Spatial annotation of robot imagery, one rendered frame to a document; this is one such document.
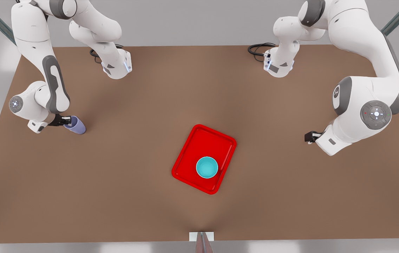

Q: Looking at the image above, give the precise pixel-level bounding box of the black cable loop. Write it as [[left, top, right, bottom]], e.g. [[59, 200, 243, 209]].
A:
[[248, 43, 277, 64], [90, 44, 124, 64]]

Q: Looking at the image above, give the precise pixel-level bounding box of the purple cup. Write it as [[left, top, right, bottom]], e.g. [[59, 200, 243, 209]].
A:
[[64, 116, 86, 135]]

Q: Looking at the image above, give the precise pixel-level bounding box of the teal bowl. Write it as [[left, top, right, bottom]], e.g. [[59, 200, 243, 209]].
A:
[[196, 156, 219, 179]]

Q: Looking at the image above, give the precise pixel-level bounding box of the red tray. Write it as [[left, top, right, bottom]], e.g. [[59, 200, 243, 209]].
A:
[[171, 124, 237, 195]]

